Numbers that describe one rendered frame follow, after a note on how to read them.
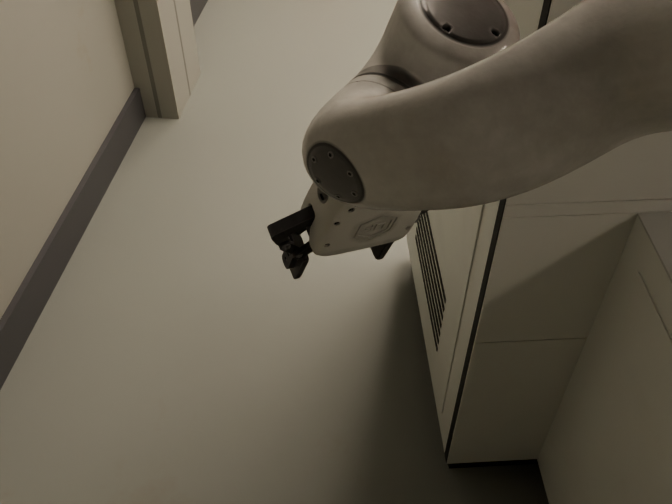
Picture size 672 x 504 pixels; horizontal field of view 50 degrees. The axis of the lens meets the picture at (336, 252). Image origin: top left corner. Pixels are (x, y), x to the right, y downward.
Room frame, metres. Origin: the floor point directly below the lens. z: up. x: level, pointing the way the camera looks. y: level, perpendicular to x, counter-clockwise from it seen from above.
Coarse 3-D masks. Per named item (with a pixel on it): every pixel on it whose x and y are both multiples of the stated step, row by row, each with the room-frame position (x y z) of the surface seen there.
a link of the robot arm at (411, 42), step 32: (416, 0) 0.43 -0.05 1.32; (448, 0) 0.43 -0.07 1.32; (480, 0) 0.44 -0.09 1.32; (384, 32) 0.44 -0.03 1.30; (416, 32) 0.41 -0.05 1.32; (448, 32) 0.41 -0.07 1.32; (480, 32) 0.41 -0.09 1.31; (512, 32) 0.42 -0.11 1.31; (384, 64) 0.42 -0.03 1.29; (416, 64) 0.40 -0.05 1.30; (448, 64) 0.39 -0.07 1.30
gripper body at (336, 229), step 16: (320, 192) 0.46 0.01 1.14; (320, 208) 0.45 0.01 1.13; (336, 208) 0.44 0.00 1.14; (352, 208) 0.44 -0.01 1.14; (320, 224) 0.44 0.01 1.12; (336, 224) 0.44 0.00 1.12; (352, 224) 0.44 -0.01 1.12; (368, 224) 0.45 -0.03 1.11; (384, 224) 0.46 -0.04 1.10; (400, 224) 0.47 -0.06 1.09; (320, 240) 0.44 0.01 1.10; (336, 240) 0.44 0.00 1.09; (352, 240) 0.45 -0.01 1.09; (368, 240) 0.46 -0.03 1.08; (384, 240) 0.47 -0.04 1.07
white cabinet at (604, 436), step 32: (640, 224) 0.76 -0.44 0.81; (640, 256) 0.73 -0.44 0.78; (608, 288) 0.77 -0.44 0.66; (640, 288) 0.69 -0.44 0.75; (608, 320) 0.74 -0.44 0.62; (640, 320) 0.66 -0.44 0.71; (608, 352) 0.70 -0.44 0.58; (640, 352) 0.63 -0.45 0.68; (576, 384) 0.75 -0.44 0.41; (608, 384) 0.66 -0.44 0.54; (640, 384) 0.60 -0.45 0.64; (576, 416) 0.70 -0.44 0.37; (608, 416) 0.63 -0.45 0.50; (640, 416) 0.57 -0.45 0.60; (544, 448) 0.76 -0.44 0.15; (576, 448) 0.67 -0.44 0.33; (608, 448) 0.59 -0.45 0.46; (640, 448) 0.53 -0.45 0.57; (544, 480) 0.72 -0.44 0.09; (576, 480) 0.63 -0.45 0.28; (608, 480) 0.56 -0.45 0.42; (640, 480) 0.50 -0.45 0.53
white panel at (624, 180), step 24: (552, 0) 0.76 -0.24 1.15; (576, 0) 0.76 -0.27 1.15; (624, 144) 0.77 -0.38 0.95; (648, 144) 0.77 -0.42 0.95; (600, 168) 0.77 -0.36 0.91; (624, 168) 0.77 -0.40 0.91; (648, 168) 0.77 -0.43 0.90; (528, 192) 0.76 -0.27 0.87; (552, 192) 0.77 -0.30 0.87; (576, 192) 0.77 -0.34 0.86; (600, 192) 0.77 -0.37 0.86; (624, 192) 0.77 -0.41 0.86; (648, 192) 0.77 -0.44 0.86; (504, 216) 0.76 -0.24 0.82; (528, 216) 0.76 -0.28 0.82
